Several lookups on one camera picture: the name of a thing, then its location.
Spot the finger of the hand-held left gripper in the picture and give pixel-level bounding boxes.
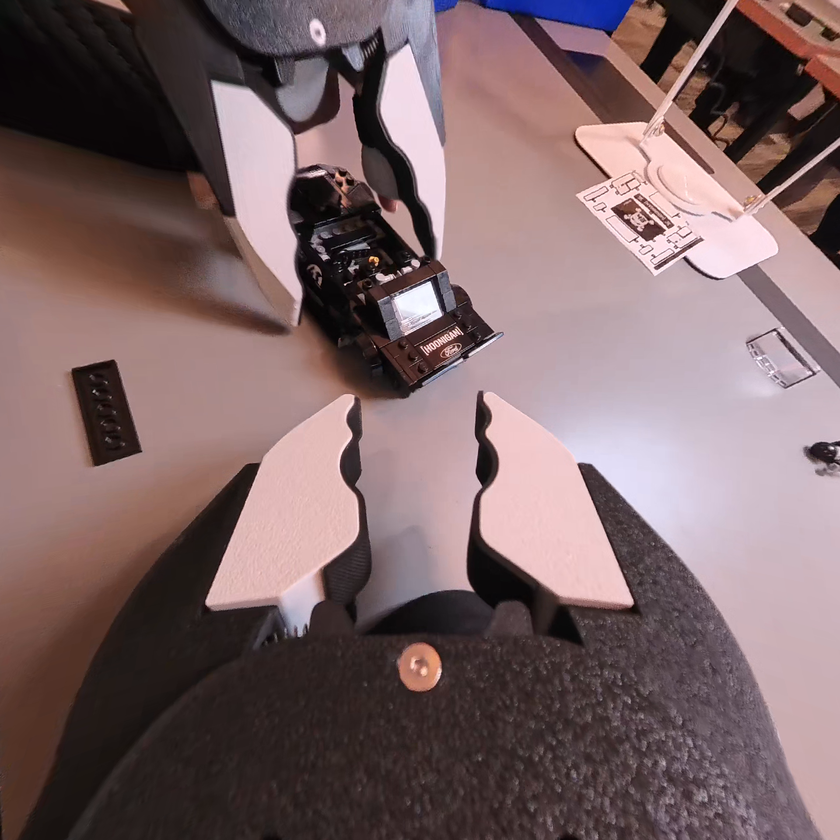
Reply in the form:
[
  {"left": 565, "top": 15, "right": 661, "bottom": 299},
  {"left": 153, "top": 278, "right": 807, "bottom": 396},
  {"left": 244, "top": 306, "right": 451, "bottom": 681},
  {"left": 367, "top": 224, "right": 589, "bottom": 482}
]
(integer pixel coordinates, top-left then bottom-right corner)
[
  {"left": 352, "top": 46, "right": 447, "bottom": 258},
  {"left": 210, "top": 79, "right": 305, "bottom": 326}
]

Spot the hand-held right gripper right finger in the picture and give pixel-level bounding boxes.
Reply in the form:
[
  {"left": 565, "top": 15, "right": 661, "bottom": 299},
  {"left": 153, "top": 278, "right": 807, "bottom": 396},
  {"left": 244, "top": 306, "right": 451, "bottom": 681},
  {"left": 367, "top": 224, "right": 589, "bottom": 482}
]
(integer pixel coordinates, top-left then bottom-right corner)
[{"left": 469, "top": 390, "right": 636, "bottom": 631}]

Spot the black lego car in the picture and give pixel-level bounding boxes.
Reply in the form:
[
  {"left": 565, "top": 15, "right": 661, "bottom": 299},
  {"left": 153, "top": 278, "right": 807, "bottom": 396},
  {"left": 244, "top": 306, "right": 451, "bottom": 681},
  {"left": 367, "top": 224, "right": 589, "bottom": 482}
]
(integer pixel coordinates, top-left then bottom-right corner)
[{"left": 289, "top": 167, "right": 504, "bottom": 395}]

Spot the sticker sheet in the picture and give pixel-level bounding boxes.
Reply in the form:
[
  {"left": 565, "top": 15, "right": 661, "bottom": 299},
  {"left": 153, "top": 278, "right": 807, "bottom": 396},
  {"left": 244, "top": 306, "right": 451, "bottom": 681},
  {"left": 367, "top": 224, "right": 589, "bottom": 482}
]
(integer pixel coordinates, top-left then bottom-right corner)
[{"left": 578, "top": 171, "right": 703, "bottom": 274}]

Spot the clear lego windshield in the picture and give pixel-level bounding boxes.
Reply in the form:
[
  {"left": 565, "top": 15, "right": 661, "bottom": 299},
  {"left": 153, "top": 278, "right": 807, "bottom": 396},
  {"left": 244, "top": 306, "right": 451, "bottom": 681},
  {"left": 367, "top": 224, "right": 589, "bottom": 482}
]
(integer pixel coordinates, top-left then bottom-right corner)
[{"left": 746, "top": 329, "right": 819, "bottom": 388}]

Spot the blue storage bin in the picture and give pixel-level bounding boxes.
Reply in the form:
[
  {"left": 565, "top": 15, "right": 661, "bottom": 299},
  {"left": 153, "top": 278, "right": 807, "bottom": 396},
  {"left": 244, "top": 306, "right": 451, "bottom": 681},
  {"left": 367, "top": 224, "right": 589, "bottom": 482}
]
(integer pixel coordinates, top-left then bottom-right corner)
[{"left": 434, "top": 0, "right": 631, "bottom": 34}]

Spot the black ridged strip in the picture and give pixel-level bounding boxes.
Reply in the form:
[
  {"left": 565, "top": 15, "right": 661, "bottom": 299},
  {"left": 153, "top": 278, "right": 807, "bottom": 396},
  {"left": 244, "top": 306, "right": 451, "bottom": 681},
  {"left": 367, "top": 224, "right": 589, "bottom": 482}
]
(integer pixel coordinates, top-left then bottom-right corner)
[{"left": 73, "top": 361, "right": 143, "bottom": 467}]

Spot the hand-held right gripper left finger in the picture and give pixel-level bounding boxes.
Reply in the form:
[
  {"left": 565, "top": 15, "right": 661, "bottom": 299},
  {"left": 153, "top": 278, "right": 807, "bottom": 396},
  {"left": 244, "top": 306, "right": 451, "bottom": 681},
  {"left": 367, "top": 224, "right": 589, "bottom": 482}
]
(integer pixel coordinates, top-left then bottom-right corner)
[{"left": 206, "top": 394, "right": 371, "bottom": 615}]

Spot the white booklet stand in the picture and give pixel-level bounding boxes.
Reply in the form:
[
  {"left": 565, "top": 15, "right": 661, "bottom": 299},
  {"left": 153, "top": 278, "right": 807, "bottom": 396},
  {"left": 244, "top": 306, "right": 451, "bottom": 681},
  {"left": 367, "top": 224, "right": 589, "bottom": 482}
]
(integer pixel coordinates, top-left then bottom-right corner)
[{"left": 575, "top": 0, "right": 840, "bottom": 279}]

